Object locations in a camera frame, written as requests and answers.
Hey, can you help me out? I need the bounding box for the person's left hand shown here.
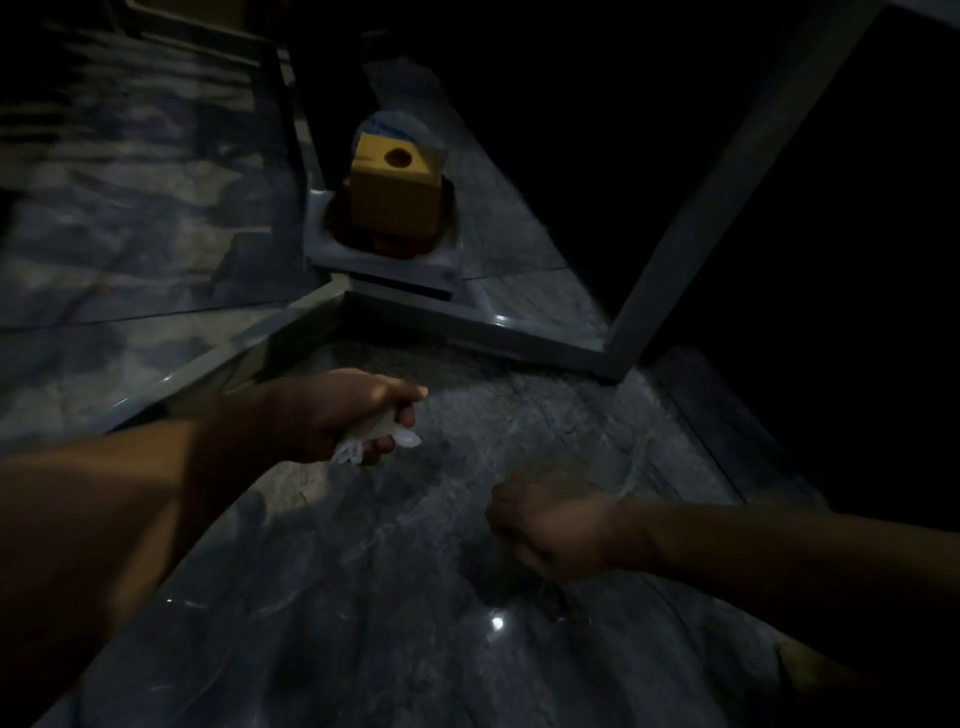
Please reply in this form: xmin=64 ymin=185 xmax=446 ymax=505
xmin=266 ymin=367 xmax=429 ymax=467

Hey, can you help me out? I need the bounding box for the person's right hand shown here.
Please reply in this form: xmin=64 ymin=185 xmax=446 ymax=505
xmin=485 ymin=472 xmax=628 ymax=584

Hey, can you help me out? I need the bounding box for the white cloth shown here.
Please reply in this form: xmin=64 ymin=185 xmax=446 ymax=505
xmin=332 ymin=408 xmax=423 ymax=467

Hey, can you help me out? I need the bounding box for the person's left forearm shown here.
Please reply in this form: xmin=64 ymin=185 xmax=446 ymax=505
xmin=0 ymin=388 xmax=280 ymax=728

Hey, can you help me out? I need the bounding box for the person's right forearm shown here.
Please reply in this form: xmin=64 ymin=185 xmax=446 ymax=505
xmin=611 ymin=496 xmax=960 ymax=680

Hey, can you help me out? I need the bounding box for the white square tray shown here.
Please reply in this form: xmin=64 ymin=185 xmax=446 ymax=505
xmin=303 ymin=187 xmax=465 ymax=296

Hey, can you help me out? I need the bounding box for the yellow box with round hole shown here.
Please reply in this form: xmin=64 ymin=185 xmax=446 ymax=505
xmin=345 ymin=131 xmax=446 ymax=243

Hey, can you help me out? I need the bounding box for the grey metal frame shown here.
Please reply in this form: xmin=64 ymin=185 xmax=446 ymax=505
xmin=112 ymin=0 xmax=890 ymax=435

